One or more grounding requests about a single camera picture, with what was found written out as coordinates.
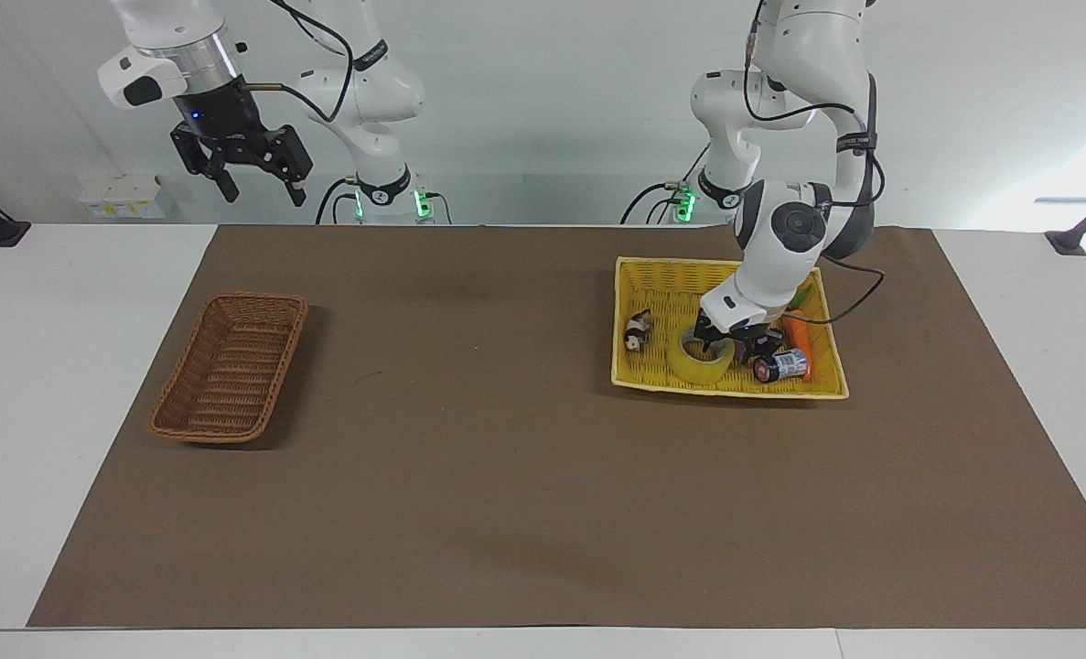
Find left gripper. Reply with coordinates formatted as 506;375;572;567
693;310;788;370

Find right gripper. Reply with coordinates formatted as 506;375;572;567
169;79;316;209

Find yellowish clear tape roll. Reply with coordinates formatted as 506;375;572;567
671;322;737;385

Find yellow woven basket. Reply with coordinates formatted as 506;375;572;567
610;256;851;402

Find brown wicker basket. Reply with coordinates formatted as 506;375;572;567
147;291;310;447

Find small tin can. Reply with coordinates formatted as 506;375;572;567
751;348;812;384

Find orange toy carrot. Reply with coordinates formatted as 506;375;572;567
782;282;818;382

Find small black white toy animal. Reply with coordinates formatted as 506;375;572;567
622;308;654;354

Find white box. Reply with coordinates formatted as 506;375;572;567
78;173;165;221

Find black cable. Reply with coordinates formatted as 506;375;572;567
741;0;887;327
314;177;362;226
619;142;714;226
242;0;356;124

